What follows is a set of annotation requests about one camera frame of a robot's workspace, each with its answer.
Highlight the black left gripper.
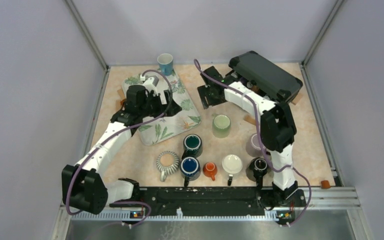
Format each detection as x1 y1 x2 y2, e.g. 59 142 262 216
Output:
139 89 182 118

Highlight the light green mug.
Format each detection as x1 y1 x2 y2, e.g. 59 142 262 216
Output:
212 114 231 139

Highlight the light blue mug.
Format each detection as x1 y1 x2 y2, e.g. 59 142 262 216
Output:
157 53 174 76

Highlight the lilac purple mug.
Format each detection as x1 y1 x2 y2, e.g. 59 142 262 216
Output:
245 133 263 158

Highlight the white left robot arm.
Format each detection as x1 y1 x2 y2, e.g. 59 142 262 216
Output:
61 85 181 215

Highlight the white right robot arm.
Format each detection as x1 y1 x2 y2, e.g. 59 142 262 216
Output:
195 63 298 206

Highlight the dark green mug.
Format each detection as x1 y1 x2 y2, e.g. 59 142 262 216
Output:
181 134 203 159

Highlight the striped grey white mug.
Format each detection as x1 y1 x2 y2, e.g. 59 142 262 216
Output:
155 151 180 182

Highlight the navy blue mug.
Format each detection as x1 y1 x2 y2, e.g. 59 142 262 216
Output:
180 156 201 188

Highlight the small orange mug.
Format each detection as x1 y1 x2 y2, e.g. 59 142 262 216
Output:
202 162 218 182

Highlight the white ribbed mug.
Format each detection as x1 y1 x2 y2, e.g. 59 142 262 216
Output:
221 154 243 187

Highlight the black mug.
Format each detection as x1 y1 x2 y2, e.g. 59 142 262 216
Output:
245 157 271 189

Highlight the white floral tray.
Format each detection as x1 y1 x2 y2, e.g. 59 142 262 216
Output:
138 70 202 146

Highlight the black poker chip case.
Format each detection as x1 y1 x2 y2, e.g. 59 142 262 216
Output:
228 50 303 103

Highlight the wooden block behind case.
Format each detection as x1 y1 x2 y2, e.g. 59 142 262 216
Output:
291 92 304 106

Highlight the small brown cylinder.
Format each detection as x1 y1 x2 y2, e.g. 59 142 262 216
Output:
320 180 331 190

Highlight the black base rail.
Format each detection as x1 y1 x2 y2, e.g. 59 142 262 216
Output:
125 183 306 217

